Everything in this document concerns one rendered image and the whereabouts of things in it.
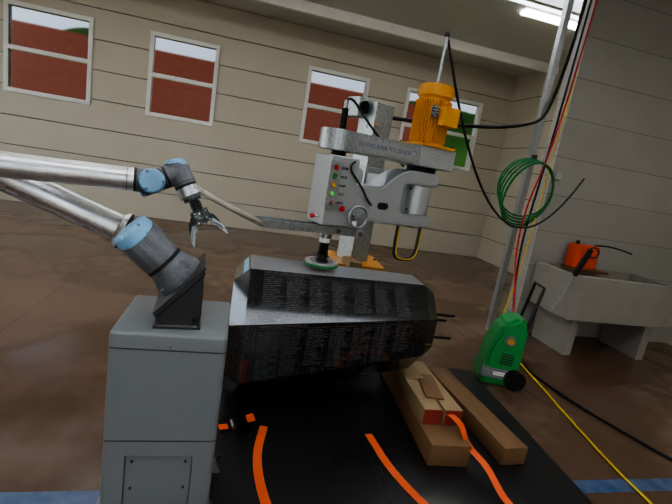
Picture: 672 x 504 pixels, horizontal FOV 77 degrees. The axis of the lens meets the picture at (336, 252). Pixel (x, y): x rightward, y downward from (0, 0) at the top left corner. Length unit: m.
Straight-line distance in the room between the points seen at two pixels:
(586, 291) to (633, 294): 0.58
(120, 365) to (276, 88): 7.53
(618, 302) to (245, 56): 7.13
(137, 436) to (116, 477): 0.18
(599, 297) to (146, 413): 4.29
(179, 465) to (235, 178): 7.22
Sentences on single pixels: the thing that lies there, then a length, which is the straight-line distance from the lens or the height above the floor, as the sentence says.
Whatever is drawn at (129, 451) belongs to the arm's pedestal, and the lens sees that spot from 1.89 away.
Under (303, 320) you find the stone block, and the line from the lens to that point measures 2.43.
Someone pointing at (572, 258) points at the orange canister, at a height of 0.96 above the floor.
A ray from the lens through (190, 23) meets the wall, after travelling 8.99.
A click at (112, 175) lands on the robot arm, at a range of 1.73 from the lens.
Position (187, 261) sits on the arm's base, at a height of 1.08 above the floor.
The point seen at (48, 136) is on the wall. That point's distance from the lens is 9.31.
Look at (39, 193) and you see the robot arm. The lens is 1.88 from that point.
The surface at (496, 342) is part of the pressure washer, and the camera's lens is 3.72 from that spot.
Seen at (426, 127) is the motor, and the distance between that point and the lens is 2.95.
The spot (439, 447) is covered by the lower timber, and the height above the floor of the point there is 0.13.
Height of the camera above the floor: 1.52
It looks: 11 degrees down
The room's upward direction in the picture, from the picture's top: 9 degrees clockwise
